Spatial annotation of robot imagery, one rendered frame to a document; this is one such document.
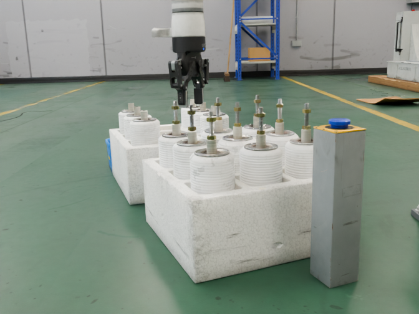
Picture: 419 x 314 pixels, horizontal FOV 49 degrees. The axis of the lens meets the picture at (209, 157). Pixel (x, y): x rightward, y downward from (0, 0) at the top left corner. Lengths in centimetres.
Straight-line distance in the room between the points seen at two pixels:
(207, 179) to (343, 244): 30
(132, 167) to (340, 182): 72
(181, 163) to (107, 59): 657
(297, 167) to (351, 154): 19
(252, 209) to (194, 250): 15
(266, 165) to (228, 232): 16
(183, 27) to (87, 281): 57
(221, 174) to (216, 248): 15
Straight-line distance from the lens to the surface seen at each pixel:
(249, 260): 100
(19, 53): 799
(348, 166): 90
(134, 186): 143
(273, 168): 99
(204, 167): 93
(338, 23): 770
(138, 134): 144
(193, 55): 105
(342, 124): 89
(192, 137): 107
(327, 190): 90
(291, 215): 102
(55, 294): 100
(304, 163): 105
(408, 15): 567
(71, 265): 111
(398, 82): 529
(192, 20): 102
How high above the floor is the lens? 47
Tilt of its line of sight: 13 degrees down
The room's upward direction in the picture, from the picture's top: 2 degrees counter-clockwise
